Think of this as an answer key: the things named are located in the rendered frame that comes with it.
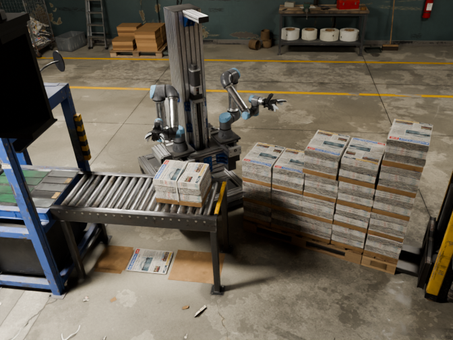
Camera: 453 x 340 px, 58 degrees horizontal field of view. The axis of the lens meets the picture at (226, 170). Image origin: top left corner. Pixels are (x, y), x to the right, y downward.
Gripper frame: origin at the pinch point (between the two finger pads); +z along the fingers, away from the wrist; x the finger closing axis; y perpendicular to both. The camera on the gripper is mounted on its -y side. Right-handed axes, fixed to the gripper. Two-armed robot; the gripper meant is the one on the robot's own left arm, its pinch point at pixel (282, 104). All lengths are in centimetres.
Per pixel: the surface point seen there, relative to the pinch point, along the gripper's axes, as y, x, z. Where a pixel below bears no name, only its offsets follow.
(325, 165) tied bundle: 24, 34, 59
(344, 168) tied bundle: 23, 32, 73
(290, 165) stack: 36, 34, 26
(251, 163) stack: 36, 48, -6
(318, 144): 14, 24, 47
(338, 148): 14, 20, 62
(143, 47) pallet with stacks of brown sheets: 144, -293, -517
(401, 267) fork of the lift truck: 113, 31, 131
